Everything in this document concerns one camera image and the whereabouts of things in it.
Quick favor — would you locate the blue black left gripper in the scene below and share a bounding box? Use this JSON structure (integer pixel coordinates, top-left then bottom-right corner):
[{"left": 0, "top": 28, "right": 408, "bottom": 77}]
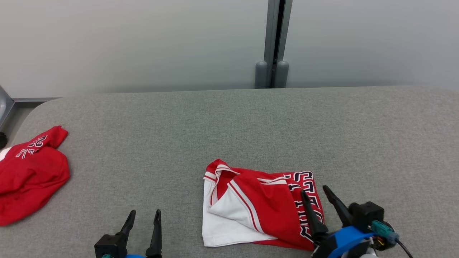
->
[{"left": 117, "top": 209, "right": 163, "bottom": 258}]

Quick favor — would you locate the grey metal partition post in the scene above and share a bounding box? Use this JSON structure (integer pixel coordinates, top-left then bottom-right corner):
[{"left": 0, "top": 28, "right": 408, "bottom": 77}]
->
[{"left": 254, "top": 0, "right": 293, "bottom": 89}]

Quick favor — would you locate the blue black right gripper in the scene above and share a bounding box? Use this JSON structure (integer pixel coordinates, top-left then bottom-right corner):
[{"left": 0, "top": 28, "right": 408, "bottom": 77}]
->
[{"left": 301, "top": 185, "right": 378, "bottom": 258}]

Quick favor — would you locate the red and white garment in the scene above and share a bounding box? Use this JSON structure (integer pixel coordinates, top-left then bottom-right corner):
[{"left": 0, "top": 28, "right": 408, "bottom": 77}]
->
[{"left": 202, "top": 159, "right": 325, "bottom": 251}]

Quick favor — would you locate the red garment with lettering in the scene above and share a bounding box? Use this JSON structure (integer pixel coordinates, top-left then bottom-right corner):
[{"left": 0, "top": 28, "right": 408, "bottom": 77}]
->
[{"left": 0, "top": 125, "right": 71, "bottom": 226}]

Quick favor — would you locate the grey metal frame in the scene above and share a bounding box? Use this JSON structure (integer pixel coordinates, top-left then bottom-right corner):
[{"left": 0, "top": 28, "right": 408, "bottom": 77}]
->
[{"left": 0, "top": 85, "right": 60, "bottom": 128}]

